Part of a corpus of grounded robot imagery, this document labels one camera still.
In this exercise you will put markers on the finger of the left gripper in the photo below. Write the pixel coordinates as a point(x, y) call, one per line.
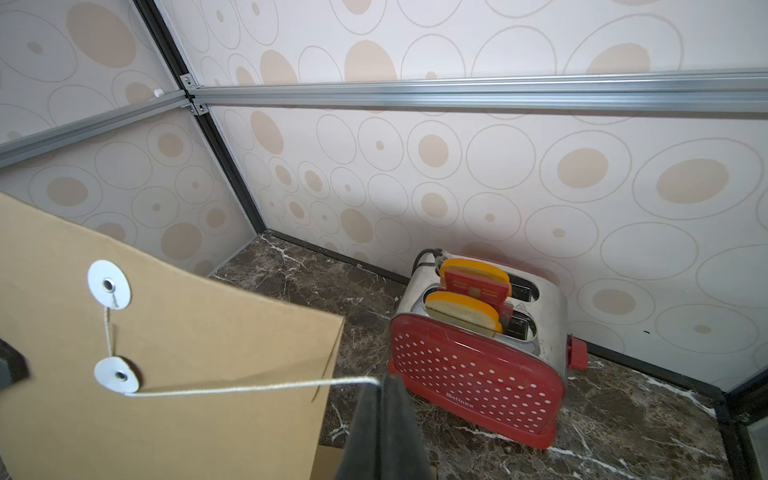
point(13, 366)

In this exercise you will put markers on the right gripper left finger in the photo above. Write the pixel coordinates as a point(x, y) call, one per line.
point(361, 458)

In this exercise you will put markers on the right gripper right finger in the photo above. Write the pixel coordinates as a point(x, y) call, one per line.
point(403, 454)

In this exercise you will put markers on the brown file envelope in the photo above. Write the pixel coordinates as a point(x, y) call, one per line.
point(326, 463)
point(141, 370)

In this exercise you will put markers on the red polka dot toaster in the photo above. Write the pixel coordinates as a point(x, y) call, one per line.
point(511, 383)

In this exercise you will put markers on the front yellow toast slice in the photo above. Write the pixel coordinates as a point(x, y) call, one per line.
point(463, 311)

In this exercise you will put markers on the yellow toast slice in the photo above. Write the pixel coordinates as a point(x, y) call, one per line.
point(463, 311)
point(474, 278)

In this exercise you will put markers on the rear yellow toast slice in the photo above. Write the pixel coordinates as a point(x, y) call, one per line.
point(474, 278)

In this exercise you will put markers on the left aluminium rail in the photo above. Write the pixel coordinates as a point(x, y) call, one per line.
point(59, 137)

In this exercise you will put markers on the aluminium rail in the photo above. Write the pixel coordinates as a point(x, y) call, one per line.
point(59, 137)
point(733, 93)

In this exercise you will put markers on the back aluminium rail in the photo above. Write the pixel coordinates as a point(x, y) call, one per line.
point(733, 93)

